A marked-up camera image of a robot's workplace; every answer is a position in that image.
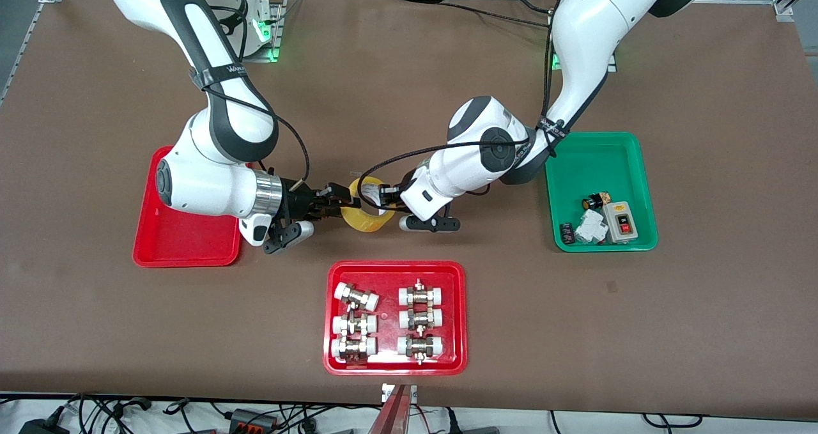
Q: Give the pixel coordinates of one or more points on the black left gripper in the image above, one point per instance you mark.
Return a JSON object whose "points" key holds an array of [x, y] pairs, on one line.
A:
{"points": [[391, 199]]}

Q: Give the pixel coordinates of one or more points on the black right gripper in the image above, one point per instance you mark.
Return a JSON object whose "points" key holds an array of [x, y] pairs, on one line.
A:
{"points": [[298, 202]]}

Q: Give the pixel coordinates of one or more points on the yellow tape roll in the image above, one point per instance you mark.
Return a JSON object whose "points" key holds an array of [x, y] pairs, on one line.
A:
{"points": [[364, 223]]}

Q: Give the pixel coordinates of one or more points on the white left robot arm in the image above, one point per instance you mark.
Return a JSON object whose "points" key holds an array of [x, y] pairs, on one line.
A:
{"points": [[594, 25]]}

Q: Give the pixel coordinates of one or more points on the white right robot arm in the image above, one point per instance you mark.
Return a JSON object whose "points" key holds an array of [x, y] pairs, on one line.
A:
{"points": [[211, 185]]}

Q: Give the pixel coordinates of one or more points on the red plastic tray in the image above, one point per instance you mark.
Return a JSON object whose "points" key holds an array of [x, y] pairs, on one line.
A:
{"points": [[185, 242], [390, 319]]}

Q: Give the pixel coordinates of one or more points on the green plastic tray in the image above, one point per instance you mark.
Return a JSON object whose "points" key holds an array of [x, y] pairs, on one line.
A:
{"points": [[607, 165]]}

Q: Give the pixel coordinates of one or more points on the white capped metal pipe fitting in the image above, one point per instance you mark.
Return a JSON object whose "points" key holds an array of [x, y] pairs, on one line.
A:
{"points": [[356, 296], [354, 324], [420, 294], [420, 319], [420, 346], [353, 348]]}

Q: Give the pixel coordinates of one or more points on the small black electronic component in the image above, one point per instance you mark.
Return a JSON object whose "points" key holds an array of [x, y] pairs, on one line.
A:
{"points": [[567, 232]]}

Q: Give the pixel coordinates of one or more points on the red metal bar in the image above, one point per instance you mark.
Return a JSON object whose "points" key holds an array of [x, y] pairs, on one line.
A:
{"points": [[393, 415]]}

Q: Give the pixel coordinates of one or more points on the black orange push button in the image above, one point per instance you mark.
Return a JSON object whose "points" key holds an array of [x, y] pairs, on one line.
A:
{"points": [[592, 202]]}

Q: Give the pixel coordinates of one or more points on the white circuit breaker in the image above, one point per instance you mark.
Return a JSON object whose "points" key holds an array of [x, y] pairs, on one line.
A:
{"points": [[591, 226]]}

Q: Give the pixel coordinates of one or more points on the small colourful printed piece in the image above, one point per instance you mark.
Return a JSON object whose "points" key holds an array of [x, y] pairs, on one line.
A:
{"points": [[605, 197]]}

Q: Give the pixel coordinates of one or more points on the black power brick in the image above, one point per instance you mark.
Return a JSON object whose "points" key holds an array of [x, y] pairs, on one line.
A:
{"points": [[252, 419]]}

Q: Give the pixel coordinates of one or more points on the black plug adapter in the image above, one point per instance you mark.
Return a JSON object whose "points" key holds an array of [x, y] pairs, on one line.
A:
{"points": [[41, 426]]}

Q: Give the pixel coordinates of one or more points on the aluminium arm base plate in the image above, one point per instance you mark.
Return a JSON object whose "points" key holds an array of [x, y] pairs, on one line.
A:
{"points": [[276, 38], [610, 63]]}

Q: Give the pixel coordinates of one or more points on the small silver metal bracket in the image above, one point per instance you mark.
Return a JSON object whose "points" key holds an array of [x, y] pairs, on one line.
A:
{"points": [[386, 392]]}

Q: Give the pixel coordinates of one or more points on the grey switch box red button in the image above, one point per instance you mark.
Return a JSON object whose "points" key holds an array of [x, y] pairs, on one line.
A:
{"points": [[621, 223]]}

